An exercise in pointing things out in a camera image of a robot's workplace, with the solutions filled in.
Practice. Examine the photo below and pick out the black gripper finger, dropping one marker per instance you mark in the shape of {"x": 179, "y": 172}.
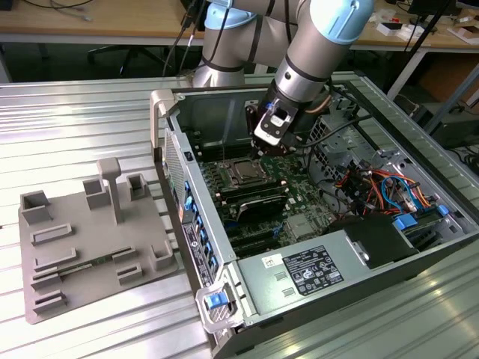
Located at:
{"x": 282, "y": 150}
{"x": 253, "y": 119}

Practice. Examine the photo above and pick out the silver CPU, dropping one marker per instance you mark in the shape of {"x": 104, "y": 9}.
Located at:
{"x": 245, "y": 171}

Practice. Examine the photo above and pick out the thin metal locking lever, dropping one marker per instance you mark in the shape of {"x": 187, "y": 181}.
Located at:
{"x": 223, "y": 153}

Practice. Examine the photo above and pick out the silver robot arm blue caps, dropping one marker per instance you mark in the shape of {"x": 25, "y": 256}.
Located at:
{"x": 307, "y": 63}

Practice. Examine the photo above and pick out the black RAM slot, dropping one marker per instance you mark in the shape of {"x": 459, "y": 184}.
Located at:
{"x": 258, "y": 187}
{"x": 262, "y": 192}
{"x": 232, "y": 150}

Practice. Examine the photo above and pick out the CPU socket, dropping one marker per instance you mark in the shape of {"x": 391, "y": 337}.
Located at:
{"x": 234, "y": 183}

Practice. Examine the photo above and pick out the black expansion slot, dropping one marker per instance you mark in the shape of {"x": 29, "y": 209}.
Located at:
{"x": 258, "y": 248}
{"x": 254, "y": 233}

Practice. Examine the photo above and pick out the green motherboard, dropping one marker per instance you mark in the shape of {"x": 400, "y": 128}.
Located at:
{"x": 307, "y": 194}

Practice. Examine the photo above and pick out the black graphics card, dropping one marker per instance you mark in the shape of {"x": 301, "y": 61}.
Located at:
{"x": 262, "y": 209}

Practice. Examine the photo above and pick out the silver perforated drive cage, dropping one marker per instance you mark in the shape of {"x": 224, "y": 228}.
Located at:
{"x": 348, "y": 140}

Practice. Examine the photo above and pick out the silver chipset heatsink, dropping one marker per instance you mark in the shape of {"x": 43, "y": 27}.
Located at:
{"x": 299, "y": 226}

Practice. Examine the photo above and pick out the grey open PC case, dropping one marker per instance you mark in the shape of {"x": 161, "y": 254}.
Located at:
{"x": 217, "y": 232}

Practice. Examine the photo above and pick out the white box black top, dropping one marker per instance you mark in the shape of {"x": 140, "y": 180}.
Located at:
{"x": 391, "y": 27}

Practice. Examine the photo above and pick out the black plastic shroud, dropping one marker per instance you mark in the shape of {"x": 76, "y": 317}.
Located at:
{"x": 374, "y": 239}

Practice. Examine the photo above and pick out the small white box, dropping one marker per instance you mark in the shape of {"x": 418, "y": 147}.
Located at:
{"x": 408, "y": 33}

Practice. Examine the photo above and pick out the black office chair base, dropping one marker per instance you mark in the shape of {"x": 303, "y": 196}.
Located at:
{"x": 129, "y": 50}

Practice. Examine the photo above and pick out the large blue carrier tab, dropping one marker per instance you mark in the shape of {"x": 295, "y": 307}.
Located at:
{"x": 406, "y": 222}

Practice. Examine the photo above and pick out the grey power supply unit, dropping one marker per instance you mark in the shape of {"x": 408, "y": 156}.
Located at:
{"x": 269, "y": 295}

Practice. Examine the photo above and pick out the blue case latch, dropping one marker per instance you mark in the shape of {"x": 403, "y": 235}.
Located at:
{"x": 215, "y": 301}

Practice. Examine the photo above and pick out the small blue carrier tab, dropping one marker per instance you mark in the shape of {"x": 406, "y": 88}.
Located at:
{"x": 442, "y": 210}

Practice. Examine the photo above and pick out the black monitor base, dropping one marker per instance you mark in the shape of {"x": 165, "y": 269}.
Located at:
{"x": 430, "y": 5}

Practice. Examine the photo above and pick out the wooden desk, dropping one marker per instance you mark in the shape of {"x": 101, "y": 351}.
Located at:
{"x": 112, "y": 18}

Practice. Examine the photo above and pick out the black equipment box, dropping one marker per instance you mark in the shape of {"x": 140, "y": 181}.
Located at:
{"x": 460, "y": 131}

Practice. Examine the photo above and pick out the brown cardboard piece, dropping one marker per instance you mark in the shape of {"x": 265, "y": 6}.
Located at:
{"x": 467, "y": 33}

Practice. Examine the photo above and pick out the grey parts rack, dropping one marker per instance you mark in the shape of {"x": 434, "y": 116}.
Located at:
{"x": 93, "y": 232}

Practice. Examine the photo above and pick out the green RAM stick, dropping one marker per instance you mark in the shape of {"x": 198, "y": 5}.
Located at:
{"x": 88, "y": 266}

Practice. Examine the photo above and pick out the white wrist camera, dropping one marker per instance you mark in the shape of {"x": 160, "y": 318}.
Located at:
{"x": 271, "y": 129}

